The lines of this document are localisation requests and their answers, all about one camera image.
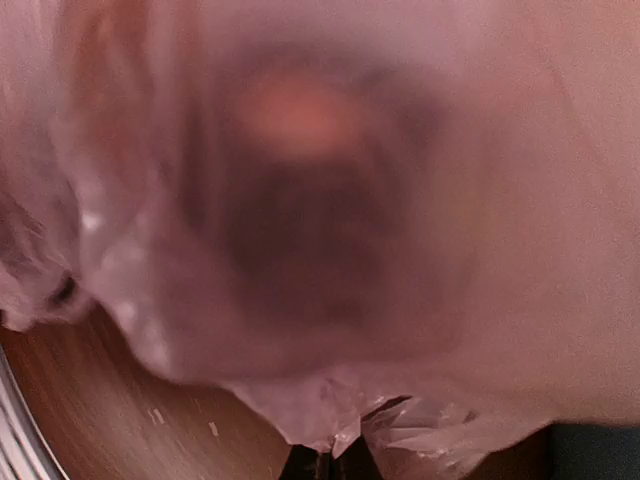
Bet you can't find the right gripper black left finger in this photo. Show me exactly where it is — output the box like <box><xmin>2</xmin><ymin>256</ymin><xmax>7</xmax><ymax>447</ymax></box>
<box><xmin>284</xmin><ymin>445</ymin><xmax>331</xmax><ymax>480</ymax></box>

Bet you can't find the aluminium front rail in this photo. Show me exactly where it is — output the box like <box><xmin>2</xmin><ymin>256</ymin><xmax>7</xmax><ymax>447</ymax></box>
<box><xmin>0</xmin><ymin>350</ymin><xmax>69</xmax><ymax>480</ymax></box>

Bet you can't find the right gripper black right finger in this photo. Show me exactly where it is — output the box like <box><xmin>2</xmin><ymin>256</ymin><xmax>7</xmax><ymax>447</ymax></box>
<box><xmin>333</xmin><ymin>436</ymin><xmax>383</xmax><ymax>480</ymax></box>

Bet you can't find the pink plastic trash bag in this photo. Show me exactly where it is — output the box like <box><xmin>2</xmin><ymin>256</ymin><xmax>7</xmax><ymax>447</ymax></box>
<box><xmin>1</xmin><ymin>1</ymin><xmax>639</xmax><ymax>462</ymax></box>

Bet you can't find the blue plastic trash bin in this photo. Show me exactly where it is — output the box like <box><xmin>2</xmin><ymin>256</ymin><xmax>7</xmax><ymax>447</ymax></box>
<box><xmin>550</xmin><ymin>424</ymin><xmax>639</xmax><ymax>480</ymax></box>

